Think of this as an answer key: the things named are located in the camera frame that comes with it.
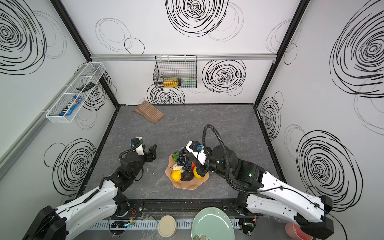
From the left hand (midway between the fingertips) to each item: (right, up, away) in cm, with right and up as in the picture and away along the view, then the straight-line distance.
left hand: (152, 145), depth 82 cm
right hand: (+21, 0, -22) cm, 30 cm away
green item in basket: (+20, +36, +6) cm, 42 cm away
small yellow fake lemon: (+14, -15, -5) cm, 21 cm away
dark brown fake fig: (+13, -6, -1) cm, 14 cm away
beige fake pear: (+14, -12, -2) cm, 18 cm away
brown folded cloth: (-11, +20, +33) cm, 40 cm away
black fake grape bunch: (+18, -3, -21) cm, 28 cm away
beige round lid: (+12, -32, -18) cm, 39 cm away
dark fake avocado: (+19, -16, -3) cm, 25 cm away
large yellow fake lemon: (+24, -15, -2) cm, 28 cm away
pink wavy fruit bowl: (+22, -21, -3) cm, 30 cm away
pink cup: (+65, -31, -22) cm, 75 cm away
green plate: (+32, -34, -13) cm, 49 cm away
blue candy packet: (-37, +19, -12) cm, 43 cm away
